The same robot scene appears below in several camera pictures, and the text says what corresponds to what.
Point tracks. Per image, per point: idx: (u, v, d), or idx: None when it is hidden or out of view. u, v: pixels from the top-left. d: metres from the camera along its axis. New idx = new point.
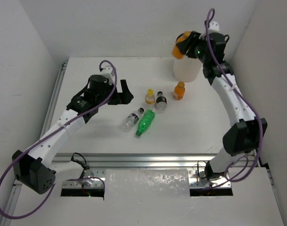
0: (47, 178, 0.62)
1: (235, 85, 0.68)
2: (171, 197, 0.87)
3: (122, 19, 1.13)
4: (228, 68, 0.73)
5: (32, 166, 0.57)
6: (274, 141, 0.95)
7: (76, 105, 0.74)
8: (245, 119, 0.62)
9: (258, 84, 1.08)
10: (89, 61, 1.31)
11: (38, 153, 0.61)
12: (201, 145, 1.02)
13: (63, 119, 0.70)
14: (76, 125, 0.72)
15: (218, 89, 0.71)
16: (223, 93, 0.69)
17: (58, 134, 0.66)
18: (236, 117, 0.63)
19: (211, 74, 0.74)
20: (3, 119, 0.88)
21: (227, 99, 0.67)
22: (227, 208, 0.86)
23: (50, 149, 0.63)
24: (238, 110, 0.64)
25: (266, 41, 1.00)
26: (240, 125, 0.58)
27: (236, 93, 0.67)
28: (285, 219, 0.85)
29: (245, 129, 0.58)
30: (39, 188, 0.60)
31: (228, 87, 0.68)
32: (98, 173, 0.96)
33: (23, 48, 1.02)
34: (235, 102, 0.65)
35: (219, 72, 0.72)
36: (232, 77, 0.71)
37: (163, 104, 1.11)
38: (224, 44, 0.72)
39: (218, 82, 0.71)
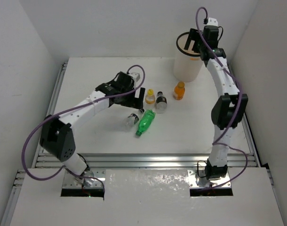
0: (69, 145, 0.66)
1: (226, 66, 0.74)
2: (171, 197, 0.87)
3: (122, 20, 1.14)
4: (222, 52, 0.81)
5: (63, 129, 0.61)
6: (274, 141, 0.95)
7: (103, 87, 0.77)
8: (230, 94, 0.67)
9: (257, 84, 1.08)
10: (89, 61, 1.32)
11: (67, 120, 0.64)
12: (201, 145, 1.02)
13: (92, 97, 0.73)
14: (101, 105, 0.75)
15: (211, 70, 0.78)
16: (214, 74, 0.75)
17: (86, 108, 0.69)
18: (222, 92, 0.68)
19: (206, 57, 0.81)
20: (4, 119, 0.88)
21: (217, 77, 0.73)
22: (227, 207, 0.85)
23: (78, 119, 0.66)
24: (225, 86, 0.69)
25: (266, 40, 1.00)
26: (224, 98, 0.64)
27: (225, 72, 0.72)
28: (285, 219, 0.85)
29: (227, 101, 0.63)
30: (62, 155, 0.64)
31: (219, 67, 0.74)
32: (98, 173, 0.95)
33: (23, 49, 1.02)
34: (223, 79, 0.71)
35: (211, 55, 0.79)
36: (224, 60, 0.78)
37: (164, 104, 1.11)
38: (217, 31, 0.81)
39: (211, 63, 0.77)
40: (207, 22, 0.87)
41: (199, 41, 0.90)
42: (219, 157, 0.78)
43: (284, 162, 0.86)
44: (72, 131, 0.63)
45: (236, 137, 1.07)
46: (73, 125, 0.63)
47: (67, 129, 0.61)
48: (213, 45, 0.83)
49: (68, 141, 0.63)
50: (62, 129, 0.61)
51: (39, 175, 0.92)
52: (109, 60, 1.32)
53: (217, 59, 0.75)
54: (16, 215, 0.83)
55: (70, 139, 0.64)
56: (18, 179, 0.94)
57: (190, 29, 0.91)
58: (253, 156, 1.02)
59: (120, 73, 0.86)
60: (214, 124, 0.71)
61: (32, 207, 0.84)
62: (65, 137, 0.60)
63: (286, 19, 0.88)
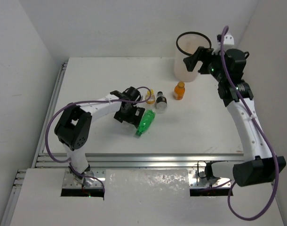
0: (84, 135, 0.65)
1: (255, 114, 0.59)
2: (171, 197, 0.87)
3: (123, 19, 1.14)
4: (248, 90, 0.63)
5: (84, 115, 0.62)
6: (274, 141, 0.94)
7: (118, 92, 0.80)
8: (261, 157, 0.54)
9: (258, 84, 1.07)
10: (89, 61, 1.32)
11: (87, 109, 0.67)
12: (201, 145, 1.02)
13: (108, 96, 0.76)
14: (114, 108, 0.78)
15: (234, 114, 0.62)
16: (238, 122, 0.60)
17: (103, 104, 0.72)
18: (252, 153, 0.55)
19: (227, 95, 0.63)
20: (4, 119, 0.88)
21: (243, 129, 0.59)
22: (228, 207, 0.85)
23: (96, 112, 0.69)
24: (255, 145, 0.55)
25: (266, 41, 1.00)
26: (255, 164, 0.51)
27: (254, 124, 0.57)
28: (285, 218, 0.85)
29: (259, 167, 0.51)
30: (75, 144, 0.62)
31: (247, 116, 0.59)
32: (98, 173, 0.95)
33: (23, 49, 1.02)
34: (252, 134, 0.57)
35: (235, 96, 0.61)
36: (251, 103, 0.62)
37: (164, 104, 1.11)
38: (244, 63, 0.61)
39: (235, 107, 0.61)
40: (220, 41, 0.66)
41: (215, 66, 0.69)
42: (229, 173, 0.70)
43: (285, 162, 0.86)
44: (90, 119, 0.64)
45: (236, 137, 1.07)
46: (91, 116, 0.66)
47: (88, 116, 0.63)
48: (235, 78, 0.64)
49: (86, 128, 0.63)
50: (83, 116, 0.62)
51: (39, 175, 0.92)
52: (109, 60, 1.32)
53: (244, 104, 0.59)
54: (16, 215, 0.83)
55: (87, 127, 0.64)
56: (18, 179, 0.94)
57: (199, 49, 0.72)
58: None
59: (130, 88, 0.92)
60: (236, 180, 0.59)
61: (32, 207, 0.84)
62: (84, 123, 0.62)
63: (286, 19, 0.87)
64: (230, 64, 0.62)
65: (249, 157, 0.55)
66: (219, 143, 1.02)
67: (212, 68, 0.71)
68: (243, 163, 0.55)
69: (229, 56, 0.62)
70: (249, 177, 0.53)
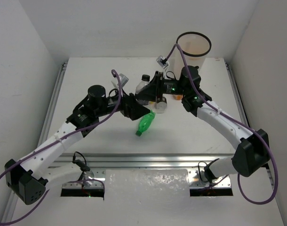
0: (35, 190, 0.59)
1: (219, 108, 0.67)
2: (171, 197, 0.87)
3: (122, 19, 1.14)
4: (206, 95, 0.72)
5: (23, 178, 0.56)
6: (273, 141, 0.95)
7: (76, 118, 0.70)
8: (245, 137, 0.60)
9: (257, 84, 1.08)
10: (88, 61, 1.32)
11: (29, 165, 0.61)
12: (201, 145, 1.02)
13: (61, 132, 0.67)
14: (73, 140, 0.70)
15: (205, 117, 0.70)
16: (212, 120, 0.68)
17: (52, 148, 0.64)
18: (237, 139, 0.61)
19: (192, 107, 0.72)
20: (4, 120, 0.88)
21: (219, 124, 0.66)
22: (227, 208, 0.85)
23: (42, 162, 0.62)
24: (235, 131, 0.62)
25: (266, 41, 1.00)
26: (245, 145, 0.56)
27: (224, 116, 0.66)
28: (284, 218, 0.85)
29: (250, 147, 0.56)
30: (27, 201, 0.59)
31: (215, 113, 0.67)
32: (98, 173, 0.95)
33: (23, 49, 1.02)
34: (228, 124, 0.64)
35: (200, 103, 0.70)
36: (213, 102, 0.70)
37: (164, 104, 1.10)
38: (200, 79, 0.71)
39: (203, 111, 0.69)
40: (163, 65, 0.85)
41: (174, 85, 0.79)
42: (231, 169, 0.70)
43: (284, 163, 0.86)
44: (33, 179, 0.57)
45: None
46: (34, 172, 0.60)
47: (28, 177, 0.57)
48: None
49: (31, 188, 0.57)
50: (21, 178, 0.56)
51: None
52: (108, 61, 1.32)
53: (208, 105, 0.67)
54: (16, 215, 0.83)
55: (35, 184, 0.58)
56: None
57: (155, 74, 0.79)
58: None
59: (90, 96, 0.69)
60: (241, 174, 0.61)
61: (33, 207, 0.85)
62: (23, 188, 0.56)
63: (286, 19, 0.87)
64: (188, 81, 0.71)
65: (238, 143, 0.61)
66: (219, 143, 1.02)
67: (173, 89, 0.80)
68: (236, 151, 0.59)
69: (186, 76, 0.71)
70: (247, 161, 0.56)
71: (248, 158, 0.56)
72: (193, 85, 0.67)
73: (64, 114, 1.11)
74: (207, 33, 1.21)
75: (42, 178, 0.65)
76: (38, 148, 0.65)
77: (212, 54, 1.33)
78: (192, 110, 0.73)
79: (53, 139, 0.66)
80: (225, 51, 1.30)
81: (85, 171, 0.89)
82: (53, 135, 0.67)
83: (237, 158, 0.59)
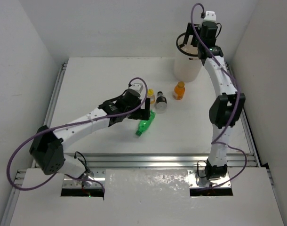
0: (57, 161, 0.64)
1: (223, 66, 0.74)
2: (171, 197, 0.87)
3: (122, 19, 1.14)
4: (219, 51, 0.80)
5: (54, 143, 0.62)
6: (273, 141, 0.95)
7: (107, 107, 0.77)
8: (228, 93, 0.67)
9: (257, 84, 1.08)
10: (89, 61, 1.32)
11: (61, 134, 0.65)
12: (201, 145, 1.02)
13: (92, 114, 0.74)
14: (100, 125, 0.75)
15: (209, 69, 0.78)
16: (211, 73, 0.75)
17: (83, 125, 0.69)
18: (220, 92, 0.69)
19: (203, 56, 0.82)
20: (4, 120, 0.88)
21: (215, 76, 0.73)
22: (227, 207, 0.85)
23: (72, 135, 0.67)
24: (222, 85, 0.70)
25: (266, 41, 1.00)
26: (221, 98, 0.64)
27: (223, 72, 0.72)
28: (284, 217, 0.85)
29: (225, 101, 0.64)
30: (46, 170, 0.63)
31: (217, 67, 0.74)
32: (98, 173, 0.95)
33: (23, 48, 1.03)
34: (221, 78, 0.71)
35: (209, 54, 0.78)
36: (222, 59, 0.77)
37: (163, 104, 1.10)
38: (215, 30, 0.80)
39: (208, 62, 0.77)
40: (204, 16, 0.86)
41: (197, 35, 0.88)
42: (218, 156, 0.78)
43: (284, 163, 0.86)
44: (62, 147, 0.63)
45: (235, 137, 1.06)
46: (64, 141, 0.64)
47: (59, 144, 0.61)
48: (210, 44, 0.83)
49: (56, 156, 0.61)
50: (53, 143, 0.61)
51: (39, 175, 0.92)
52: (108, 60, 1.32)
53: (214, 58, 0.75)
54: (16, 215, 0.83)
55: (60, 154, 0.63)
56: (18, 179, 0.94)
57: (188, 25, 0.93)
58: (253, 156, 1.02)
59: (128, 91, 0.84)
60: (211, 122, 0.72)
61: (33, 206, 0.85)
62: (51, 153, 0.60)
63: (286, 19, 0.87)
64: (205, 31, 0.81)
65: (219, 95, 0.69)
66: None
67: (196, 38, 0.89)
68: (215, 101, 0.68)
69: (204, 25, 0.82)
70: (218, 111, 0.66)
71: (220, 109, 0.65)
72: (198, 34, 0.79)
73: (65, 114, 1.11)
74: None
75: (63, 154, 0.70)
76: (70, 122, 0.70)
77: None
78: (203, 59, 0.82)
79: (85, 118, 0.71)
80: (225, 50, 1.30)
81: (88, 174, 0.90)
82: (85, 116, 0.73)
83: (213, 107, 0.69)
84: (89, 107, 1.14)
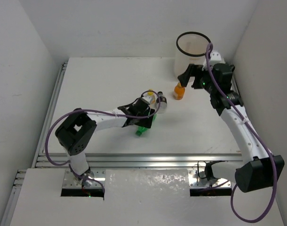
0: (83, 142, 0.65)
1: (247, 118, 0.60)
2: (171, 197, 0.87)
3: (122, 19, 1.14)
4: (238, 99, 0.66)
5: (89, 123, 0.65)
6: (273, 141, 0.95)
7: (123, 109, 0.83)
8: (259, 157, 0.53)
9: (257, 84, 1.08)
10: (89, 61, 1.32)
11: (93, 117, 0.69)
12: (201, 145, 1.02)
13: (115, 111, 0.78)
14: (117, 123, 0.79)
15: (228, 121, 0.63)
16: (233, 127, 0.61)
17: (109, 116, 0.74)
18: (250, 155, 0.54)
19: (219, 105, 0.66)
20: (4, 119, 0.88)
21: (239, 133, 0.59)
22: (227, 208, 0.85)
23: (101, 122, 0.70)
24: (251, 146, 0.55)
25: (266, 41, 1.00)
26: (253, 164, 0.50)
27: (248, 127, 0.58)
28: (284, 217, 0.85)
29: (259, 168, 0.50)
30: (73, 149, 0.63)
31: (239, 120, 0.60)
32: (98, 173, 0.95)
33: (24, 49, 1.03)
34: (248, 137, 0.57)
35: (227, 104, 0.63)
36: (243, 108, 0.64)
37: (164, 104, 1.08)
38: (231, 75, 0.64)
39: (227, 114, 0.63)
40: (210, 57, 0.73)
41: (205, 79, 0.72)
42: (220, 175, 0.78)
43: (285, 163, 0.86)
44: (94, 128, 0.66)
45: None
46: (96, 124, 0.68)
47: (94, 124, 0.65)
48: (224, 89, 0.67)
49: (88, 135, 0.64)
50: (89, 122, 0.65)
51: (39, 175, 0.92)
52: (108, 60, 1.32)
53: (235, 109, 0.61)
54: (16, 215, 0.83)
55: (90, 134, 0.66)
56: (18, 179, 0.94)
57: (189, 65, 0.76)
58: None
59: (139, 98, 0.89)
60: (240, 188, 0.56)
61: (33, 207, 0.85)
62: (87, 130, 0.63)
63: (286, 19, 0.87)
64: (218, 76, 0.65)
65: (248, 160, 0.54)
66: (219, 143, 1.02)
67: (203, 83, 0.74)
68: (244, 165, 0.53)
69: (217, 69, 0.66)
70: (250, 180, 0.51)
71: (253, 177, 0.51)
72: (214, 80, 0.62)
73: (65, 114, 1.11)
74: (207, 33, 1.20)
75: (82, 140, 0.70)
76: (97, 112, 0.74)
77: None
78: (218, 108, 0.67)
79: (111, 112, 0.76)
80: (224, 50, 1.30)
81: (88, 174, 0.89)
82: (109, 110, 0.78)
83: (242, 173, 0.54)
84: (89, 107, 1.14)
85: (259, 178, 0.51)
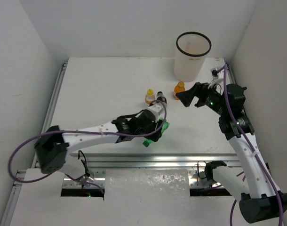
0: (56, 164, 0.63)
1: (257, 150, 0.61)
2: (171, 197, 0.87)
3: (122, 19, 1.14)
4: (248, 124, 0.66)
5: (61, 147, 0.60)
6: (274, 141, 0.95)
7: (120, 124, 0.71)
8: (268, 194, 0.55)
9: (257, 85, 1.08)
10: (88, 61, 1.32)
11: (68, 139, 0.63)
12: (201, 145, 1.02)
13: (104, 127, 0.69)
14: (108, 140, 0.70)
15: (236, 149, 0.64)
16: (242, 157, 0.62)
17: (92, 136, 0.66)
18: (258, 191, 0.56)
19: (228, 130, 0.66)
20: (3, 120, 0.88)
21: (248, 165, 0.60)
22: (227, 207, 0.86)
23: (78, 143, 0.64)
24: (260, 182, 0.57)
25: (266, 42, 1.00)
26: (261, 202, 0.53)
27: (258, 161, 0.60)
28: (284, 217, 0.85)
29: (266, 206, 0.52)
30: (44, 169, 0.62)
31: (249, 152, 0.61)
32: (98, 173, 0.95)
33: (23, 49, 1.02)
34: (257, 171, 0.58)
35: (237, 132, 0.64)
36: (253, 138, 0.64)
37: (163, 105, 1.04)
38: (243, 100, 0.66)
39: (237, 143, 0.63)
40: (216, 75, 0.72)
41: (213, 99, 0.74)
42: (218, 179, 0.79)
43: (285, 163, 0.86)
44: (66, 152, 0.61)
45: None
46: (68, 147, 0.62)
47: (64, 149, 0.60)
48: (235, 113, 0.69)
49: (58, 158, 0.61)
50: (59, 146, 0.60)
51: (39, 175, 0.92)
52: (108, 60, 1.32)
53: (247, 141, 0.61)
54: (16, 215, 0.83)
55: (62, 157, 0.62)
56: (18, 179, 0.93)
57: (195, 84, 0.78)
58: None
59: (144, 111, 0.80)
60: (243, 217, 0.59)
61: (33, 207, 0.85)
62: (56, 155, 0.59)
63: (286, 19, 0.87)
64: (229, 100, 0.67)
65: (255, 195, 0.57)
66: (219, 143, 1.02)
67: (211, 103, 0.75)
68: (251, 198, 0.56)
69: (228, 92, 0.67)
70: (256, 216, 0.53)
71: (260, 213, 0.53)
72: (228, 107, 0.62)
73: (65, 114, 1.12)
74: (207, 33, 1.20)
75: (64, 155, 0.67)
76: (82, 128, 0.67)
77: (212, 54, 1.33)
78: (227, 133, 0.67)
79: (97, 129, 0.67)
80: (224, 51, 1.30)
81: (88, 177, 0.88)
82: (97, 126, 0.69)
83: (247, 206, 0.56)
84: (89, 107, 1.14)
85: (265, 214, 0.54)
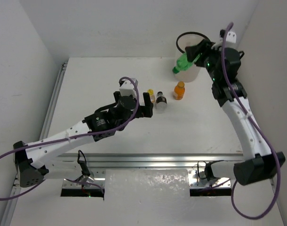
0: (34, 177, 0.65)
1: (251, 112, 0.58)
2: (171, 197, 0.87)
3: (122, 20, 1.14)
4: (241, 89, 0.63)
5: (23, 165, 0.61)
6: (273, 141, 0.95)
7: (93, 120, 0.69)
8: (261, 153, 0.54)
9: (257, 84, 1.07)
10: (88, 61, 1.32)
11: (33, 154, 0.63)
12: (201, 145, 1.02)
13: (73, 131, 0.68)
14: (83, 140, 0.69)
15: (229, 113, 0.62)
16: (235, 119, 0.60)
17: (59, 143, 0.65)
18: (251, 151, 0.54)
19: (221, 96, 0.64)
20: (4, 119, 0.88)
21: (240, 127, 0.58)
22: (227, 207, 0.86)
23: (45, 155, 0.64)
24: (254, 142, 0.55)
25: (266, 41, 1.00)
26: (255, 161, 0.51)
27: (251, 122, 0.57)
28: (284, 217, 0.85)
29: (260, 165, 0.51)
30: (23, 183, 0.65)
31: (243, 114, 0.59)
32: (98, 173, 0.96)
33: (23, 48, 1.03)
34: (250, 131, 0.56)
35: (230, 96, 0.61)
36: (246, 101, 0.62)
37: (163, 104, 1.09)
38: (238, 65, 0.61)
39: (229, 106, 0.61)
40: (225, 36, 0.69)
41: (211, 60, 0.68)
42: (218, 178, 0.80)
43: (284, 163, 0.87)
44: (33, 168, 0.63)
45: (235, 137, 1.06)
46: (35, 162, 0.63)
47: (27, 166, 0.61)
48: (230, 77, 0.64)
49: (26, 174, 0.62)
50: (22, 164, 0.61)
51: None
52: (108, 60, 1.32)
53: (239, 102, 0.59)
54: (16, 214, 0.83)
55: (33, 173, 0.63)
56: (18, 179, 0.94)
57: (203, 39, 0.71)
58: None
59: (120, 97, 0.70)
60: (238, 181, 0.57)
61: (33, 206, 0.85)
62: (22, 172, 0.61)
63: None
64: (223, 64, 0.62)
65: (249, 156, 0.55)
66: (219, 143, 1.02)
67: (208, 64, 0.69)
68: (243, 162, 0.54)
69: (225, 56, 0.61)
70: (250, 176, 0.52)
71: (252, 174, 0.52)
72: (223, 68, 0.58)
73: (65, 114, 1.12)
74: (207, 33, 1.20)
75: (44, 166, 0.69)
76: (48, 139, 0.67)
77: None
78: (219, 99, 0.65)
79: (63, 134, 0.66)
80: None
81: (88, 176, 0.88)
82: (65, 131, 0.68)
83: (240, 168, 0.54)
84: (89, 107, 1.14)
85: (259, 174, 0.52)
